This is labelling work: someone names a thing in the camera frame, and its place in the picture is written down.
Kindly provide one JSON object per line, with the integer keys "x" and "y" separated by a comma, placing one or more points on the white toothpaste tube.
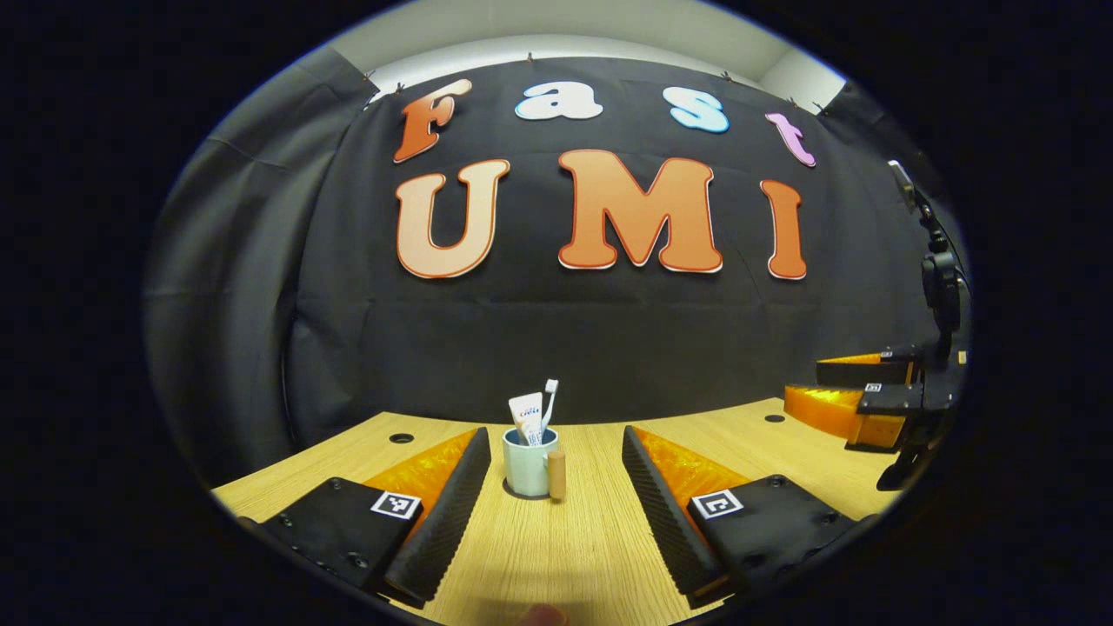
{"x": 526, "y": 413}

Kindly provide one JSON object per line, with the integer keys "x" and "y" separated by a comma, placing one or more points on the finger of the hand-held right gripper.
{"x": 869, "y": 369}
{"x": 835, "y": 413}

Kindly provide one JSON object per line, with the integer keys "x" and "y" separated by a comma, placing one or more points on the black backdrop cloth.
{"x": 565, "y": 339}

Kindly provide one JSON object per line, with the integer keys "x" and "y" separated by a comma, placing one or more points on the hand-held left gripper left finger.
{"x": 448, "y": 530}

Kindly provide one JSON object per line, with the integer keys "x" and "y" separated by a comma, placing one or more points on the wooden desktop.
{"x": 565, "y": 548}

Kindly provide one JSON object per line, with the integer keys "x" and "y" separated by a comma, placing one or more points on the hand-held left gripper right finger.
{"x": 661, "y": 522}

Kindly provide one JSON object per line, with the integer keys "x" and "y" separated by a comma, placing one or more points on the light blue toothbrush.
{"x": 549, "y": 404}

